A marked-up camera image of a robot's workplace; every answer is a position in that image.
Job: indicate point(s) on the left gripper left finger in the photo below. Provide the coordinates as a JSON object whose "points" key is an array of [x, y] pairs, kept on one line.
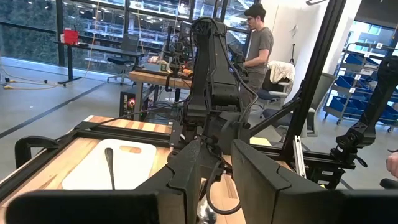
{"points": [[186, 174]]}

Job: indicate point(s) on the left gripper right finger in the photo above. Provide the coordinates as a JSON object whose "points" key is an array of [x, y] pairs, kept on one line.
{"points": [[258, 186]]}

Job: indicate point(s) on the dark metal spoon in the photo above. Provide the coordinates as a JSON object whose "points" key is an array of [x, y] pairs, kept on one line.
{"points": [[109, 165]]}

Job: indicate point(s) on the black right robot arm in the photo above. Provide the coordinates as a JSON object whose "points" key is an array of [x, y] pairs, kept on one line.
{"points": [[214, 77]]}

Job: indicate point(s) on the silver aluminium profile piece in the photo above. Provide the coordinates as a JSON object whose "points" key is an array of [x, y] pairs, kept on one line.
{"points": [[299, 155]]}

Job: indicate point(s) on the white plastic tray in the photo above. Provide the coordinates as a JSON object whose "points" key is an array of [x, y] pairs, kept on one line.
{"points": [[133, 168]]}

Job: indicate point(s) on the computer tower with coloured lights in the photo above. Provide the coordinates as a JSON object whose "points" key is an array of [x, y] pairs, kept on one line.
{"points": [[130, 104]]}

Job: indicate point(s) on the grey office chair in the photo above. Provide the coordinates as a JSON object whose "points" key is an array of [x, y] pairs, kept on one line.
{"points": [[273, 93], [320, 93]]}

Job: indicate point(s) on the wooden-topped workbench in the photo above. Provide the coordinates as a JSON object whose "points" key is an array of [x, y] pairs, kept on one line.
{"points": [[155, 77]]}

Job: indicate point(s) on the white cloth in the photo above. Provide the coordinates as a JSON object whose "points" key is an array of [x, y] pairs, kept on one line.
{"points": [[280, 70]]}

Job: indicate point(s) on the person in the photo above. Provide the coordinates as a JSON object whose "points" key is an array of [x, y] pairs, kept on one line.
{"points": [[259, 56]]}

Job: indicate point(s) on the black office chair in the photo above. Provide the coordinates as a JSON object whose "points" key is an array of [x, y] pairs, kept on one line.
{"points": [[124, 59]]}

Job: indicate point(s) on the person's hand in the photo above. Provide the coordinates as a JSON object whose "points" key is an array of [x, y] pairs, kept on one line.
{"points": [[392, 163]]}

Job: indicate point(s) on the blue storage bin rack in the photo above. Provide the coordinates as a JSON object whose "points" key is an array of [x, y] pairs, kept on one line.
{"points": [[354, 87]]}

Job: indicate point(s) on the black desk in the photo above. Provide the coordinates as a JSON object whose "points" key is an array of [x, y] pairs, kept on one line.
{"points": [[93, 48]]}

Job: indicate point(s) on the red box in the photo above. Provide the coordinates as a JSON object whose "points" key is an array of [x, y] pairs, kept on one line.
{"points": [[71, 36]]}

